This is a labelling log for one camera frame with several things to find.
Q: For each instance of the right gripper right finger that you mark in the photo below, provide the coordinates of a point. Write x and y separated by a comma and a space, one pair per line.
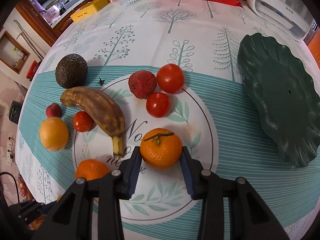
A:
249, 216

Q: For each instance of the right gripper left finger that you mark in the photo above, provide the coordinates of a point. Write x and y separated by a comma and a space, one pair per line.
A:
71, 216

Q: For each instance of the small tomato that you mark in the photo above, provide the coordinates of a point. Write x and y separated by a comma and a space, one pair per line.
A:
82, 122

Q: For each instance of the mandarin with stem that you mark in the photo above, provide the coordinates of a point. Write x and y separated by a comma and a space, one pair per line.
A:
161, 148

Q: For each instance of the small red lychee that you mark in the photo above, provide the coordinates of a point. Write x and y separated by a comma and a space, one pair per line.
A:
54, 110

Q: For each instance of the overripe brown banana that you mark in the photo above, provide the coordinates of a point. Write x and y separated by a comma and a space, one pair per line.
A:
104, 111

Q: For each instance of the medium red tomato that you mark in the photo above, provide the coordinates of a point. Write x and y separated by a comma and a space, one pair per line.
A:
158, 104

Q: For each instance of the dark avocado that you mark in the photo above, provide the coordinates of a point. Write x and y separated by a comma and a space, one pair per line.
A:
71, 71

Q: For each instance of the large red lychee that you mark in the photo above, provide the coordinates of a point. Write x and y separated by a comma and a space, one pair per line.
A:
142, 84

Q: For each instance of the large red tomato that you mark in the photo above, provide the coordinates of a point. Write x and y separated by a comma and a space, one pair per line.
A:
170, 78

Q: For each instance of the dark green leaf plate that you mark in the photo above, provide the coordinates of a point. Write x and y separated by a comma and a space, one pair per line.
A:
285, 97

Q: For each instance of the tree patterned tablecloth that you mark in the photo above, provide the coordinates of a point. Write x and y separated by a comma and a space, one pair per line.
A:
212, 114

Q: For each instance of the yellow tin box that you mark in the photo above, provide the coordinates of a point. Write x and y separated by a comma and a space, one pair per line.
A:
89, 9

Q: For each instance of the white plastic storage container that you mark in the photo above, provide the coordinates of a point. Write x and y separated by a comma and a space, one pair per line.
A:
291, 16

